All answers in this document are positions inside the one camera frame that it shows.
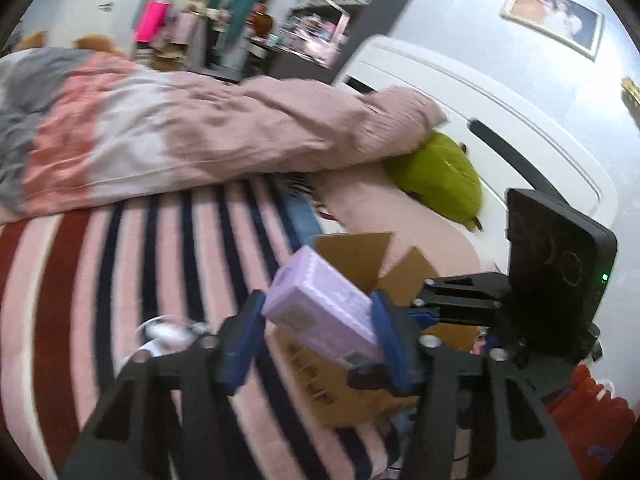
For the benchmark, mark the person's right forearm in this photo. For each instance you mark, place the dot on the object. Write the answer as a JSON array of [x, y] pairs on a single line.
[[600, 410]]

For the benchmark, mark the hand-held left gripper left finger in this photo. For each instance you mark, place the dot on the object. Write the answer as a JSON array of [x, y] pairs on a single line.
[[245, 340]]

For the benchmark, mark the purple rectangular box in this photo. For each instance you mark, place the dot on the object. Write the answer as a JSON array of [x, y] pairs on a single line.
[[320, 310]]

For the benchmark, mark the green pillow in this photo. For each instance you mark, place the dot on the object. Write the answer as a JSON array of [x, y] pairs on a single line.
[[440, 180]]

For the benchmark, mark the white headboard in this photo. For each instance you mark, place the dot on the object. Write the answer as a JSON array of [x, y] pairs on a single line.
[[475, 90]]

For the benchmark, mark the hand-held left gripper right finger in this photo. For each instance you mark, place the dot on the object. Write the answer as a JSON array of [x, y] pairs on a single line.
[[395, 345]]

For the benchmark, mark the gold wall ornament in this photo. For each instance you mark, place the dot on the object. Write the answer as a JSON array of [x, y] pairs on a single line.
[[631, 91]]

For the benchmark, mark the pink pillow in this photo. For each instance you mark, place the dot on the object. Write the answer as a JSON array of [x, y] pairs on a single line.
[[390, 220]]

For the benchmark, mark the striped red pink blanket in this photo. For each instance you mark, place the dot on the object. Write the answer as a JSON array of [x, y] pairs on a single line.
[[100, 285]]

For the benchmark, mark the brown round vase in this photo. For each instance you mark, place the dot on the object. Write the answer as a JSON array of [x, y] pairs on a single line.
[[261, 20]]

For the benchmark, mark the framed wall picture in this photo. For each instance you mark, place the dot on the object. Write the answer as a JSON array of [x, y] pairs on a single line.
[[550, 15]]

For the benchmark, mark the dark grey bookshelf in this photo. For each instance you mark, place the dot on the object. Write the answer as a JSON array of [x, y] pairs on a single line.
[[380, 20]]

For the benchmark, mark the pink grey white quilt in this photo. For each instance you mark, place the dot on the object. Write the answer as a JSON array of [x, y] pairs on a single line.
[[200, 125]]

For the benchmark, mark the pink plastic bag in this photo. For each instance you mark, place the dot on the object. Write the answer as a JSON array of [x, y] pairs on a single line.
[[325, 40]]

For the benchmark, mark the clear plastic wrapped item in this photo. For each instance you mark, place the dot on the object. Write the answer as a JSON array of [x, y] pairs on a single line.
[[200, 329]]

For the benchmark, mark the brown plush toy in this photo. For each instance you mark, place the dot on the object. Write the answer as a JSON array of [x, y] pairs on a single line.
[[97, 45], [31, 40]]

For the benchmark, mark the brown cardboard box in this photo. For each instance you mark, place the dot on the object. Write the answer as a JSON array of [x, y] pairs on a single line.
[[350, 260]]

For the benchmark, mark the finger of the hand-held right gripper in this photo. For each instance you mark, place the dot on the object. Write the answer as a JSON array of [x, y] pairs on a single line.
[[460, 295], [365, 377]]

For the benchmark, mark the pale pink bag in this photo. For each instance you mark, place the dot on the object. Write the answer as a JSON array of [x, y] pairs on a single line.
[[185, 30]]

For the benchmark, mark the bright pink bag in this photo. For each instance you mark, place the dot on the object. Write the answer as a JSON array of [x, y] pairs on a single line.
[[150, 22]]

